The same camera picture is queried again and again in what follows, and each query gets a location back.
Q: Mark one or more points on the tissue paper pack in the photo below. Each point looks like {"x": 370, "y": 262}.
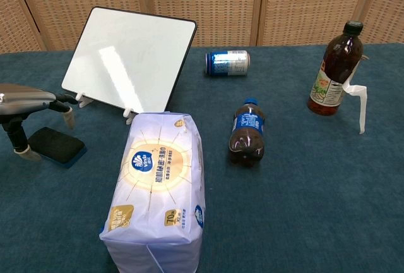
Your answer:
{"x": 158, "y": 191}

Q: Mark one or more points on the blue table cloth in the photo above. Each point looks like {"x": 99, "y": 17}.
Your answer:
{"x": 300, "y": 191}

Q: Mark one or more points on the woven bamboo folding screen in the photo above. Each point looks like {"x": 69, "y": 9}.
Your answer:
{"x": 227, "y": 4}

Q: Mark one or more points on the black felt whiteboard eraser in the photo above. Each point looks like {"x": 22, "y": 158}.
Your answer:
{"x": 58, "y": 146}

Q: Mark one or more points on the white paper strip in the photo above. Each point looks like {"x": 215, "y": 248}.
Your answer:
{"x": 363, "y": 108}

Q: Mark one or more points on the white magnetic whiteboard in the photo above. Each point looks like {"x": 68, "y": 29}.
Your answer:
{"x": 126, "y": 61}

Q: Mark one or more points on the blue white drink can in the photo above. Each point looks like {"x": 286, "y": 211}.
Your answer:
{"x": 228, "y": 63}

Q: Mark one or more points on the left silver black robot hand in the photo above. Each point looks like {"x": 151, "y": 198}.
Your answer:
{"x": 25, "y": 99}

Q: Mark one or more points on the small cola bottle blue cap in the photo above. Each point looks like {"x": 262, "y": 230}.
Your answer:
{"x": 247, "y": 134}

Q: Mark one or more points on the brown tea bottle black cap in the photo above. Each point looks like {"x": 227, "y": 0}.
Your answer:
{"x": 337, "y": 64}

